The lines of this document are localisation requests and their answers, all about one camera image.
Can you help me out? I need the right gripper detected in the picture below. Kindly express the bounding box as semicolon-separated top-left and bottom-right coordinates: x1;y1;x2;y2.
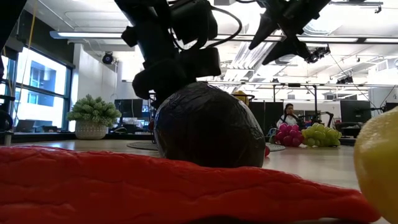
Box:
248;0;332;66

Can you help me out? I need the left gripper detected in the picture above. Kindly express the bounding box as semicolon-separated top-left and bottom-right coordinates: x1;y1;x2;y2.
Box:
121;12;223;109

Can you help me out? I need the purple cabbage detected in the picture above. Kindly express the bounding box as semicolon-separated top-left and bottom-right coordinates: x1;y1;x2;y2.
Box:
154;82;267;169

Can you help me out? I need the black ceiling spotlight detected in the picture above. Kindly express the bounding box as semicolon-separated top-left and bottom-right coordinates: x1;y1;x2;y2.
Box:
101;51;114;65
306;45;331;65
336;74;354;85

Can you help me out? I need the black computer monitor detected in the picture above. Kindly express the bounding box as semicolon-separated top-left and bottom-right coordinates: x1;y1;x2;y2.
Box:
340;99;373;124
114;98;144;119

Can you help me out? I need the black cabinet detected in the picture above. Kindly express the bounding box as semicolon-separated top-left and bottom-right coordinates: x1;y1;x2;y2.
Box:
248;101;284;138

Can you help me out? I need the person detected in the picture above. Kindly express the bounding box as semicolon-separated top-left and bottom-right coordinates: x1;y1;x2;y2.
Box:
275;103;304;128

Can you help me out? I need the grey round placemat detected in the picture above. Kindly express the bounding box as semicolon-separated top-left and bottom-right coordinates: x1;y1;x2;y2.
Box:
126;140;286;152

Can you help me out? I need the long ceiling light bar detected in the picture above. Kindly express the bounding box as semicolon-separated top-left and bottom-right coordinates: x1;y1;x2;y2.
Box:
49;30;398;44

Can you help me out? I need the green potted plant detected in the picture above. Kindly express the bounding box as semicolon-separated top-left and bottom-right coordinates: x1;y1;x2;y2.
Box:
66;94;123;141

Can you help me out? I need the pink grape bunch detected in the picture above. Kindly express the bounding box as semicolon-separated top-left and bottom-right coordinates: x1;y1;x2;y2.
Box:
275;123;305;147

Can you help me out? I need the green grape bunch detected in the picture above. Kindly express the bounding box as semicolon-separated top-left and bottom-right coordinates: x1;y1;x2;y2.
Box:
300;122;343;148

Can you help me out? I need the bright red chili pepper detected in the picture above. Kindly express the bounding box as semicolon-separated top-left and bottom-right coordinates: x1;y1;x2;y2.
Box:
0;144;382;224

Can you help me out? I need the large glass window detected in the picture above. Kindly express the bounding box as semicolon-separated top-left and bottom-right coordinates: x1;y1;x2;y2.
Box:
0;46;74;125

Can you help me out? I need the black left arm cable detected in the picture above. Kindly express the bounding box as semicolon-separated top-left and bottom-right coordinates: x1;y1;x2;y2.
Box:
205;4;243;49

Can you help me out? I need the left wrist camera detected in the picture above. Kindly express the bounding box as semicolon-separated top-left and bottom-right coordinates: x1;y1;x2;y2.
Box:
169;0;219;45

